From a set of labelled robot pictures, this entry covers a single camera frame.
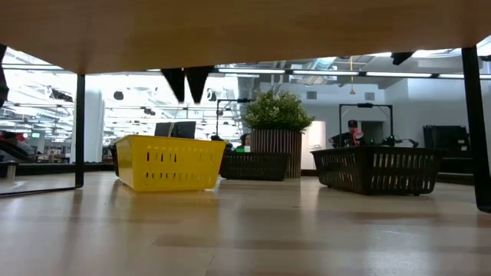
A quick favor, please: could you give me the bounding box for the yellow plastic basket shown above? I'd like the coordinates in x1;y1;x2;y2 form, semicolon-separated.
114;134;228;193

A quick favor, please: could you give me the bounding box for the black plastic basket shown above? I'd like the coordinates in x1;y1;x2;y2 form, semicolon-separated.
219;151;292;182
310;145;442;196

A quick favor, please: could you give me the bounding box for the wooden shelf with black legs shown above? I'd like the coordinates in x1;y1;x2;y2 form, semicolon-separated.
0;0;491;214

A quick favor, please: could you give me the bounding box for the black computer monitor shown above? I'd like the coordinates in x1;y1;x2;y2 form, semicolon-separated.
173;120;197;140
154;121;173;138

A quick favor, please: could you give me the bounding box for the person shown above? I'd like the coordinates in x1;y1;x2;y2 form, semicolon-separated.
234;132;252;153
328;119;367;149

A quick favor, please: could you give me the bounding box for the green plant in ribbed pot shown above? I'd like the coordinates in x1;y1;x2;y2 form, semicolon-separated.
241;88;315;179

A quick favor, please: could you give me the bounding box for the black stacked furniture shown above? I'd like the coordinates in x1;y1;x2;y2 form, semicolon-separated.
422;124;473;174

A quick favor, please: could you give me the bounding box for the white standing panel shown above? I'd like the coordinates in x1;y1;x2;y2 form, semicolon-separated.
302;120;328;170

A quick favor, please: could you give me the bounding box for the dark machine with red light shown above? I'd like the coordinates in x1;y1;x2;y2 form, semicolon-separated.
0;130;34;163

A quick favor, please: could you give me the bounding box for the black metal gantry frame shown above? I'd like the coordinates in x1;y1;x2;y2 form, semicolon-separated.
216;97;251;140
338;102;394;148

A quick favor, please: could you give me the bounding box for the yellow hanging cord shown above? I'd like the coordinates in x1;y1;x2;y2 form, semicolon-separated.
348;56;357;95

